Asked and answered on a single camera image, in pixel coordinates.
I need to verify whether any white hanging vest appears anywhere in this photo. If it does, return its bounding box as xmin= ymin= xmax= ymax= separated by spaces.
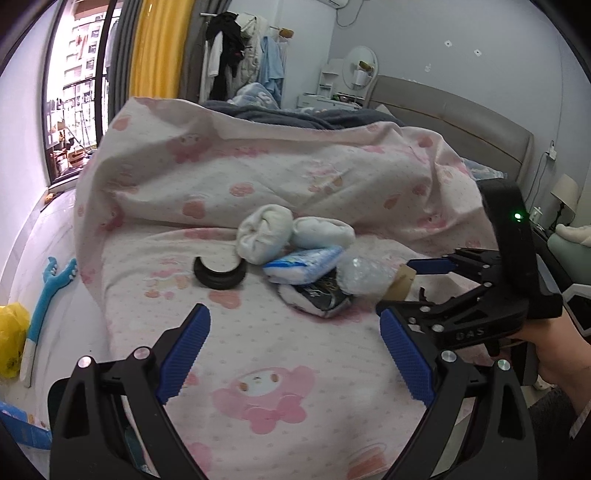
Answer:
xmin=235 ymin=14 xmax=269 ymax=86

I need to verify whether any balcony glass door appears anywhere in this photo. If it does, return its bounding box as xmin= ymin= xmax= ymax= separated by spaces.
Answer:
xmin=44 ymin=0 xmax=126 ymax=192

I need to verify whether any black hanging garment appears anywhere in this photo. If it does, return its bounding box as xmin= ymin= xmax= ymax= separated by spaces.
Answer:
xmin=205 ymin=11 xmax=244 ymax=100

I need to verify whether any yellow curtain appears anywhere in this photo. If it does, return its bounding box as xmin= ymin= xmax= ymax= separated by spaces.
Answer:
xmin=127 ymin=0 xmax=197 ymax=100

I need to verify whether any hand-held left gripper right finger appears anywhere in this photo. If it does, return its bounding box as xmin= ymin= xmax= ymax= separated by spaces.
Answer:
xmin=379 ymin=307 xmax=539 ymax=480

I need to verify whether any white hanging shirt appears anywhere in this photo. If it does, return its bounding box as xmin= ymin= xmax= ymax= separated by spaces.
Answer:
xmin=202 ymin=32 xmax=223 ymax=91

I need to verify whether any person's right forearm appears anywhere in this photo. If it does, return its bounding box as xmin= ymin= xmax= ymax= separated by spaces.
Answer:
xmin=526 ymin=385 xmax=591 ymax=480

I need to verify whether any brown cardboard piece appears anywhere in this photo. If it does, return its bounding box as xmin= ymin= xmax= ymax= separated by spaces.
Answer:
xmin=385 ymin=264 xmax=419 ymax=304

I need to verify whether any pink printed blanket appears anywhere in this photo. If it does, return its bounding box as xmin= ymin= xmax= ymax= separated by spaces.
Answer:
xmin=74 ymin=96 xmax=505 ymax=480

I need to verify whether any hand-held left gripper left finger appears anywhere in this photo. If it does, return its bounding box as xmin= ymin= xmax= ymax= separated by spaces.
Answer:
xmin=48 ymin=303 xmax=212 ymax=480

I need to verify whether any pale green cushion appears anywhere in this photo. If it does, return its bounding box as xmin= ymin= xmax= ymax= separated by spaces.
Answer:
xmin=547 ymin=224 xmax=591 ymax=301

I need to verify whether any blue white tissue packet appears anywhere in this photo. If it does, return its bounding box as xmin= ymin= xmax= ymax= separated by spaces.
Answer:
xmin=263 ymin=246 xmax=345 ymax=285

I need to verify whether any pale blue rolled sock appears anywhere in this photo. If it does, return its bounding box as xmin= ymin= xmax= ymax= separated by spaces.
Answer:
xmin=291 ymin=217 xmax=356 ymax=251

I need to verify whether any round white vanity mirror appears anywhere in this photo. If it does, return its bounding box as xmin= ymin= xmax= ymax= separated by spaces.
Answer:
xmin=342 ymin=45 xmax=378 ymax=100

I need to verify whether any yellow plastic bag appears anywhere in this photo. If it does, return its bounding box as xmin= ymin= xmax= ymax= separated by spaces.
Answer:
xmin=0 ymin=302 xmax=31 ymax=379

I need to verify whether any black white packet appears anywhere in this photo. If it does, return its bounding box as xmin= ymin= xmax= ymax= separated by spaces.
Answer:
xmin=279 ymin=271 xmax=354 ymax=318

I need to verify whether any blue printed blanket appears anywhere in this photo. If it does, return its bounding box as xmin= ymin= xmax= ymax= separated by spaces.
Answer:
xmin=226 ymin=82 xmax=283 ymax=110

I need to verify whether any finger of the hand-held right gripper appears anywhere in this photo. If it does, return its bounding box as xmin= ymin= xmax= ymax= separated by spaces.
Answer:
xmin=376 ymin=284 xmax=509 ymax=326
xmin=407 ymin=248 xmax=504 ymax=289

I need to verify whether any beige bed headboard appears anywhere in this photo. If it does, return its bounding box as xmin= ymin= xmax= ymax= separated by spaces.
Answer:
xmin=367 ymin=75 xmax=534 ymax=195

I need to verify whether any person's right hand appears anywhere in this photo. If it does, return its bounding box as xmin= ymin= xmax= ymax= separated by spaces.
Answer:
xmin=519 ymin=302 xmax=591 ymax=409

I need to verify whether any table lamp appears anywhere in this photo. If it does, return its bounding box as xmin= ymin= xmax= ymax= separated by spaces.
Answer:
xmin=550 ymin=174 xmax=581 ymax=232

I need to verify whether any light blue hanging shirt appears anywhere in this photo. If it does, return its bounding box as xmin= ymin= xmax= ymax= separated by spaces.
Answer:
xmin=261 ymin=36 xmax=288 ymax=108

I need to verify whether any air conditioner cable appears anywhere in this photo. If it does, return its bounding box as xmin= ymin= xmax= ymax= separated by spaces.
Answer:
xmin=335 ymin=0 xmax=363 ymax=27

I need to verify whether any grey curtain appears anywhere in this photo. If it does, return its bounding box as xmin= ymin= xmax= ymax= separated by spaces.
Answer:
xmin=108 ymin=0 xmax=145 ymax=121
xmin=178 ymin=14 xmax=209 ymax=104

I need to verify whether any white dresser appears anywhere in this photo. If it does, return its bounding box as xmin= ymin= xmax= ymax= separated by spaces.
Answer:
xmin=295 ymin=62 xmax=370 ymax=112

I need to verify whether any white rolled sock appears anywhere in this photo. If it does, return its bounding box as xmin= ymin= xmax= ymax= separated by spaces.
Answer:
xmin=237 ymin=204 xmax=293 ymax=265

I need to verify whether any dark grey blanket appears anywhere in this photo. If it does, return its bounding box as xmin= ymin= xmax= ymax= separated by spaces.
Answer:
xmin=203 ymin=99 xmax=407 ymax=133

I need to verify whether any blue cardboard box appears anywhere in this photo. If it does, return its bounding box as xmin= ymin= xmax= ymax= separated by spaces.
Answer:
xmin=0 ymin=401 xmax=51 ymax=450

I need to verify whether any blue long-handled toy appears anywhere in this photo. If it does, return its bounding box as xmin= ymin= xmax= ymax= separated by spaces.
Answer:
xmin=21 ymin=257 xmax=78 ymax=388

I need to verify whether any white edged dark panel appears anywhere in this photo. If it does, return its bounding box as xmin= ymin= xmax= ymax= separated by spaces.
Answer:
xmin=561 ymin=281 xmax=591 ymax=340

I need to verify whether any black ring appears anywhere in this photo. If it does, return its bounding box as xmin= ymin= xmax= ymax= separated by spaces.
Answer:
xmin=193 ymin=256 xmax=247 ymax=291

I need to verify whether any clothes rack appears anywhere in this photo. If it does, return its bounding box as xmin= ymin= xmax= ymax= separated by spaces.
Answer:
xmin=198 ymin=11 xmax=296 ymax=42

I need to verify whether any clear plastic wrap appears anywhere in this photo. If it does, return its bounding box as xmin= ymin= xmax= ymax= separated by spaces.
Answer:
xmin=335 ymin=256 xmax=402 ymax=297

